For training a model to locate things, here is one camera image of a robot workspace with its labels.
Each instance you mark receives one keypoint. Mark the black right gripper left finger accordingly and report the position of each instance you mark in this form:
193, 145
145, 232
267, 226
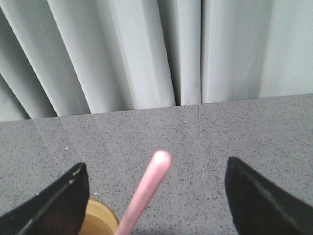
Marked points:
57, 210

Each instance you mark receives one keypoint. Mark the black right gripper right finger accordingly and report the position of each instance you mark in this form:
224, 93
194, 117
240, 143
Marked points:
259, 207

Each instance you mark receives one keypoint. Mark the bamboo wooden cup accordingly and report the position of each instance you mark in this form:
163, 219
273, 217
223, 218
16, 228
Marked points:
99, 219

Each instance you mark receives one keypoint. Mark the grey curtain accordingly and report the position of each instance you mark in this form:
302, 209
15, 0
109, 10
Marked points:
70, 57

